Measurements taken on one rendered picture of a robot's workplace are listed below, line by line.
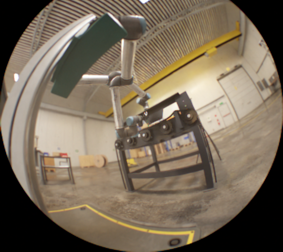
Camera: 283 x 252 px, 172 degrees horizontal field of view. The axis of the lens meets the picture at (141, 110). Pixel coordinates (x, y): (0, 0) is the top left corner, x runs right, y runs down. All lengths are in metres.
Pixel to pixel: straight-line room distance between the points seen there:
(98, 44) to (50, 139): 10.62
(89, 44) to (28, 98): 0.38
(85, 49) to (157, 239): 0.82
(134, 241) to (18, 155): 0.40
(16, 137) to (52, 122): 11.14
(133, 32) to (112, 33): 0.22
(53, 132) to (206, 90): 16.35
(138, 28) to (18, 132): 0.69
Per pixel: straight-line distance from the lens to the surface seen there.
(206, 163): 1.07
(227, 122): 10.32
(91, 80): 1.11
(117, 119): 0.95
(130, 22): 0.66
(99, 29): 0.49
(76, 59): 0.57
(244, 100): 11.37
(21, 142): 0.20
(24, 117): 0.21
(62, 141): 10.90
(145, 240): 0.43
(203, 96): 10.64
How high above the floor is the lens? 0.66
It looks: 24 degrees up
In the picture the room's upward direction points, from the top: 15 degrees counter-clockwise
